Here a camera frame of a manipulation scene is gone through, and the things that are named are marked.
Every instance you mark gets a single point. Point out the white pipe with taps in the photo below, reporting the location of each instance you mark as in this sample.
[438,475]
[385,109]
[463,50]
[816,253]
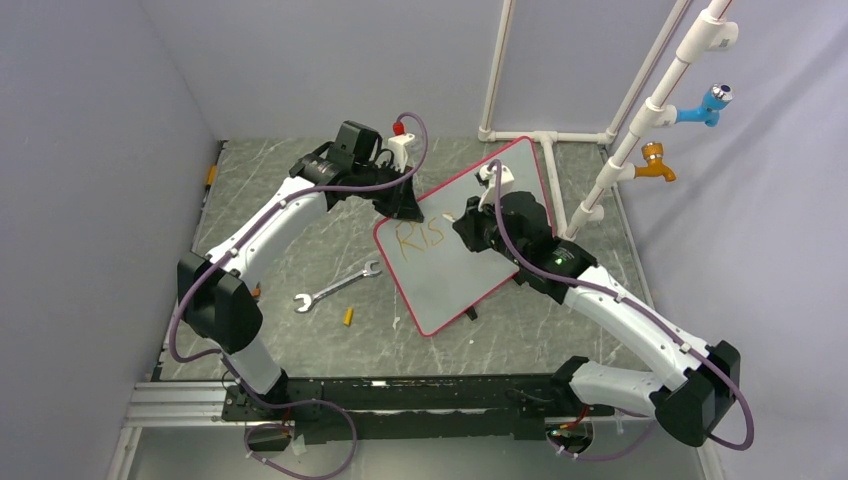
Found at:
[710,31]

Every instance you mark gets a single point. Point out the red-framed whiteboard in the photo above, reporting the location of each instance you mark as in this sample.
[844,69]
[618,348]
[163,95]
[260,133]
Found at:
[436,275]

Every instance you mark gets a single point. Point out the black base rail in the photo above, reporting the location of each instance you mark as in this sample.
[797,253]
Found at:
[520,406]

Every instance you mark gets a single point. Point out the white floor pipe frame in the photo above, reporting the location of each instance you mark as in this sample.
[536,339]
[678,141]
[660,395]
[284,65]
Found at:
[548,142]

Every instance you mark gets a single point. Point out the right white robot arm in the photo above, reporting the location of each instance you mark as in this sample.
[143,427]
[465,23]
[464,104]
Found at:
[688,386]

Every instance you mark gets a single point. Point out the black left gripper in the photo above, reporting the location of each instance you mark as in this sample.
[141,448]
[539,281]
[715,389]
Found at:
[402,203]

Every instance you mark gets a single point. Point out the white corner pipe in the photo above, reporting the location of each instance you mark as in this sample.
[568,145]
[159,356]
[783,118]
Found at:
[498,63]

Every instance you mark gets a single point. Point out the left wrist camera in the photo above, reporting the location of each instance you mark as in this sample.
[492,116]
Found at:
[405,147]

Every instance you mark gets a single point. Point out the orange tap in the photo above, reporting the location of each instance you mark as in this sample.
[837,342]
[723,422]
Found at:
[653,154]

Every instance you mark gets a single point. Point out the blue tap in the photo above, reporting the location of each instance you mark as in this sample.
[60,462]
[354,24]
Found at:
[715,99]

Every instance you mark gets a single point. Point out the silver combination wrench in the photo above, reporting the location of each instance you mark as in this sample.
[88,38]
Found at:
[308,301]

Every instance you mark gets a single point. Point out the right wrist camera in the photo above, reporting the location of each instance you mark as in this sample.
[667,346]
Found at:
[497,180]

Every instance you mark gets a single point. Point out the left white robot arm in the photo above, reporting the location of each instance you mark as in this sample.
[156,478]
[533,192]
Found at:
[214,290]

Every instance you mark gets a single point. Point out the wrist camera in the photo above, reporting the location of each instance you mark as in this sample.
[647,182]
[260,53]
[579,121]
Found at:
[497,180]
[405,147]

